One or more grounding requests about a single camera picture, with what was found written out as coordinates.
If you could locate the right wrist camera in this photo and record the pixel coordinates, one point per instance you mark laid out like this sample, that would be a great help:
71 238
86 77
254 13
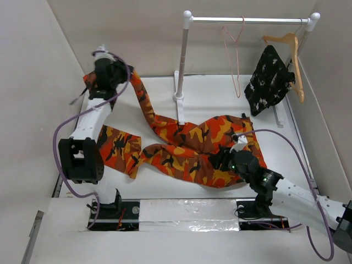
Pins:
240 143

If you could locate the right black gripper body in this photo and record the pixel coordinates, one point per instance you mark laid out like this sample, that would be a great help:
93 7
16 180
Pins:
229 163

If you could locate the white metal clothes rack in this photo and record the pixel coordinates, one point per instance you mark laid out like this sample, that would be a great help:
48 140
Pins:
188 19

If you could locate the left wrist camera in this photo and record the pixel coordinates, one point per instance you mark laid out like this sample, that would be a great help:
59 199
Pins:
102 53

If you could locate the orange camouflage trousers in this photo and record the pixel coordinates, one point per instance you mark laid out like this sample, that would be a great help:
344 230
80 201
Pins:
188 151

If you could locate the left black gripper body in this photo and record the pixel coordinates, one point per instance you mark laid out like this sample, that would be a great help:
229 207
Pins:
121 74

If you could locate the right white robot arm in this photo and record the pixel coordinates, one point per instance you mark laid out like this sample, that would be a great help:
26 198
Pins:
279 196

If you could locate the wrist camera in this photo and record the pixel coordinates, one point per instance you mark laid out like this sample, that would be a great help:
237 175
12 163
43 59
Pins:
240 143
102 53

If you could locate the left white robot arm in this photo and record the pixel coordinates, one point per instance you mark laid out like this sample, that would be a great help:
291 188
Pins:
81 162

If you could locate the black white patterned garment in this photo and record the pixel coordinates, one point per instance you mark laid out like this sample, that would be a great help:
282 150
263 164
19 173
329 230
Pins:
269 83

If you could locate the wooden clothes hanger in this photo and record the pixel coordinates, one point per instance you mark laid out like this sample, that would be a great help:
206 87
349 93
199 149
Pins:
292 41

